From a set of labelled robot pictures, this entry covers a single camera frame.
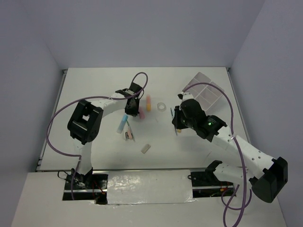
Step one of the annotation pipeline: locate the clear compartment organizer box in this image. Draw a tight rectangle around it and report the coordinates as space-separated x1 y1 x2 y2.
184 72 223 115

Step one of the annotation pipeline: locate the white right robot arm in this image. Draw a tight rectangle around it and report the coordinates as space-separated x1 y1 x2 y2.
172 96 288 203

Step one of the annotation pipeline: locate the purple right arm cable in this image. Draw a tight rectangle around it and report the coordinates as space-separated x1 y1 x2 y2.
182 82 251 221

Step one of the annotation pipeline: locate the light blue highlighter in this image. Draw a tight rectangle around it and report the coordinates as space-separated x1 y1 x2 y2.
116 114 128 134

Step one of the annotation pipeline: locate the clear tape roll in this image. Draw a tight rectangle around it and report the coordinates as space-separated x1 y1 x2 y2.
157 102 166 112

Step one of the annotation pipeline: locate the blue pen clear barrel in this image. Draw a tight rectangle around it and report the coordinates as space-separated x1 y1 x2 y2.
170 107 178 136

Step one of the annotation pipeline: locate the beige eraser centre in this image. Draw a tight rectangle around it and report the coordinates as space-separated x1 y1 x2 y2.
141 144 151 154

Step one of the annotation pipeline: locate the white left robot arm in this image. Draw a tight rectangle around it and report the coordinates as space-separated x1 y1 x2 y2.
67 82 143 189

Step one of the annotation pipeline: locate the orange pink highlighter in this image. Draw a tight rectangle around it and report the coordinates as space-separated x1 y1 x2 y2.
146 95 151 112

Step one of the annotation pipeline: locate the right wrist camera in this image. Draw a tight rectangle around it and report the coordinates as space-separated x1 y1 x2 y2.
178 92 194 102

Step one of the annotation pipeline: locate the silver foil panel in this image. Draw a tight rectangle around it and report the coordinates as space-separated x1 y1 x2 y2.
107 170 194 205

